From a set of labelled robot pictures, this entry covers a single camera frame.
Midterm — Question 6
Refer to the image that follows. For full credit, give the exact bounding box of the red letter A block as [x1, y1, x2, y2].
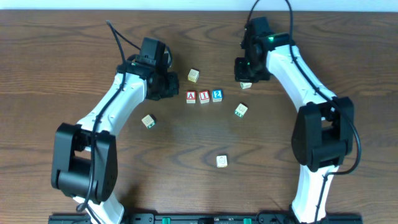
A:
[186, 91, 197, 104]

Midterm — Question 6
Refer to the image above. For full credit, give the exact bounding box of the blue number 2 block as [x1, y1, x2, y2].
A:
[212, 90, 223, 103]

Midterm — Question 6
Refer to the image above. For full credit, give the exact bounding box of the red letter I block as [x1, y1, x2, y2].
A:
[198, 90, 210, 104]

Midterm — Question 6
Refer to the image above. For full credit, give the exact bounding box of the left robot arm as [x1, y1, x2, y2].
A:
[51, 55, 178, 223]

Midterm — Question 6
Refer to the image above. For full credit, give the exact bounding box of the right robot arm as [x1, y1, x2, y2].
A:
[234, 31, 360, 223]

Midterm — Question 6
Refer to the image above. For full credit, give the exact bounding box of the green picture block upper right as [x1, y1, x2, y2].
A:
[240, 82, 252, 90]

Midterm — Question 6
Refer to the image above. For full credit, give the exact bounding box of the yellow-edged wooden block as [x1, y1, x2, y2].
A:
[187, 69, 200, 83]

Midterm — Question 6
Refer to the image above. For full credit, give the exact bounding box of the green block left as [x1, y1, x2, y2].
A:
[142, 114, 156, 129]

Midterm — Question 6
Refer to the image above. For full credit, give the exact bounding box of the green block centre right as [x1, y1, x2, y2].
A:
[234, 103, 248, 118]

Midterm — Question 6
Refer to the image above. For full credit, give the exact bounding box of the plain wooden block front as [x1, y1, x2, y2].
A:
[216, 155, 228, 168]

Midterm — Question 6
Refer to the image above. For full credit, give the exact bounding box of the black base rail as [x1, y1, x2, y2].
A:
[48, 213, 363, 224]

